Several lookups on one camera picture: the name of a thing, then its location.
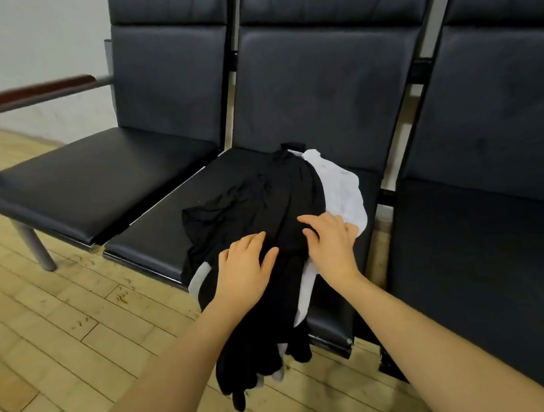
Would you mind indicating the person's left hand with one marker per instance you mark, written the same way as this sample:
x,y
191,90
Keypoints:
x,y
243,277

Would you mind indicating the person's right hand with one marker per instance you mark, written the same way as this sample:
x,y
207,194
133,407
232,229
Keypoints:
x,y
333,247

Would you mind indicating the pile of clothes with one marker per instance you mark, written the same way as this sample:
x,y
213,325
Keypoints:
x,y
252,206

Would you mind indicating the person's left forearm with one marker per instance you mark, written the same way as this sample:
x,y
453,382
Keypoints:
x,y
147,398

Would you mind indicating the person's right forearm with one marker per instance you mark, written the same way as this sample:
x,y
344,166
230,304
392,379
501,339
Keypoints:
x,y
446,355

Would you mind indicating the grey metal bench leg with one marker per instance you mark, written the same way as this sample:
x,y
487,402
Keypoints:
x,y
20,232

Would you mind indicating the brown wooden bench armrest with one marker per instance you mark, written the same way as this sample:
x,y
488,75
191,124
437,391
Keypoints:
x,y
15,99

